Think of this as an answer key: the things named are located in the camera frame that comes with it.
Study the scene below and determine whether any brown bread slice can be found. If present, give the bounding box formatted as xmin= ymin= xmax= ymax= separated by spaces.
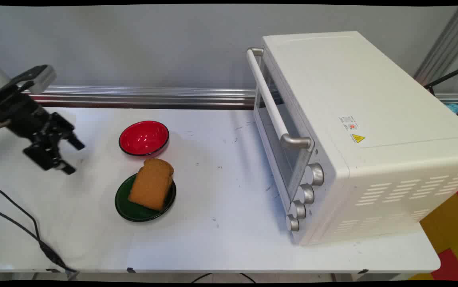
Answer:
xmin=128 ymin=158 xmax=175 ymax=212

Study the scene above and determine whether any red bowl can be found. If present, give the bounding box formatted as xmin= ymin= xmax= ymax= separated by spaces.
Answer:
xmin=118 ymin=120 xmax=170 ymax=157

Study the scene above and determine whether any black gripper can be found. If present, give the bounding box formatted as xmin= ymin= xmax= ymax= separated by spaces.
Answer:
xmin=0 ymin=85 xmax=86 ymax=175

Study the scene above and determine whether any black cable under table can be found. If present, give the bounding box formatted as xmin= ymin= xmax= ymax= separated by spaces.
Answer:
xmin=190 ymin=273 xmax=257 ymax=284

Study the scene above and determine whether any aluminium wall rail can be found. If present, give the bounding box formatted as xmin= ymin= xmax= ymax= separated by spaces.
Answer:
xmin=25 ymin=85 xmax=458 ymax=110

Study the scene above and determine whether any glass oven door with handle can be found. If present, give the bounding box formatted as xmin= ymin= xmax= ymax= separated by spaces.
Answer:
xmin=246 ymin=47 xmax=318 ymax=208

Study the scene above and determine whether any yellow red foam floor mat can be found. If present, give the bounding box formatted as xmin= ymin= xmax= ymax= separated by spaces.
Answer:
xmin=408 ymin=181 xmax=458 ymax=282

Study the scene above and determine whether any aluminium frame post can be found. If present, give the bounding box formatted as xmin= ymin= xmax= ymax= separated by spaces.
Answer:
xmin=414 ymin=6 xmax=458 ymax=86

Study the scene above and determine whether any white toaster oven body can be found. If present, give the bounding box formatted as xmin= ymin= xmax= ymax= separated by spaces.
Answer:
xmin=253 ymin=31 xmax=458 ymax=246

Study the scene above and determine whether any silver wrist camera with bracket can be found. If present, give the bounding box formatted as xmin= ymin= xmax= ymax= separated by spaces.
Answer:
xmin=9 ymin=65 xmax=57 ymax=95

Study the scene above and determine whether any dark green plate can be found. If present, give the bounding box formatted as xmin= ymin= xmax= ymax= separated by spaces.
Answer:
xmin=114 ymin=172 xmax=177 ymax=222

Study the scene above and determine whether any black metal rod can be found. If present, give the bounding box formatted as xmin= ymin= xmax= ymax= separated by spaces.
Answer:
xmin=424 ymin=63 xmax=458 ymax=90

